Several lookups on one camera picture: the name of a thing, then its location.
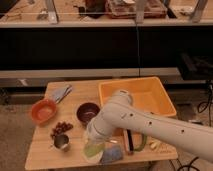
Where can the blue sponge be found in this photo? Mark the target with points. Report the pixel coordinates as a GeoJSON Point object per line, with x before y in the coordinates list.
{"type": "Point", "coordinates": [111, 155]}

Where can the yellow banana toy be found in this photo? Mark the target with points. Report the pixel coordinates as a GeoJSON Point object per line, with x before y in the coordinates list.
{"type": "Point", "coordinates": [155, 144]}

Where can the bunch of red grapes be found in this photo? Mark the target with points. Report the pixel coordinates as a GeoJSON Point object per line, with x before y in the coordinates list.
{"type": "Point", "coordinates": [60, 128]}

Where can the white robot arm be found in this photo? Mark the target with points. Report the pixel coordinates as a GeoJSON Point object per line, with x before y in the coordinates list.
{"type": "Point", "coordinates": [193, 138]}

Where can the orange bowl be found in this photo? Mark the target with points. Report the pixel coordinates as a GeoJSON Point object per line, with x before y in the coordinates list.
{"type": "Point", "coordinates": [42, 111]}

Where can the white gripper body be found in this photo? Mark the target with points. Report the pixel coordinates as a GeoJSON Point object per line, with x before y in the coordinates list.
{"type": "Point", "coordinates": [95, 134]}

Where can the blue cloth with utensil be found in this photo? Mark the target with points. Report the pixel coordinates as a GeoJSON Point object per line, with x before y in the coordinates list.
{"type": "Point", "coordinates": [58, 94]}

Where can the dark purple bowl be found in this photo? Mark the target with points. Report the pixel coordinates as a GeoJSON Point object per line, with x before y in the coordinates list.
{"type": "Point", "coordinates": [86, 112]}

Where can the yellow plastic tray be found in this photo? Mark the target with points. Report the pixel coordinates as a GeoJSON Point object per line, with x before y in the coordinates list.
{"type": "Point", "coordinates": [137, 104]}

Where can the green plastic cup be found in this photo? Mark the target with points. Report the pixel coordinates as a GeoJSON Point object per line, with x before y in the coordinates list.
{"type": "Point", "coordinates": [92, 149]}

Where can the small metal cup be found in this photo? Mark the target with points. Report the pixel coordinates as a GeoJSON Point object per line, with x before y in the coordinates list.
{"type": "Point", "coordinates": [61, 142]}

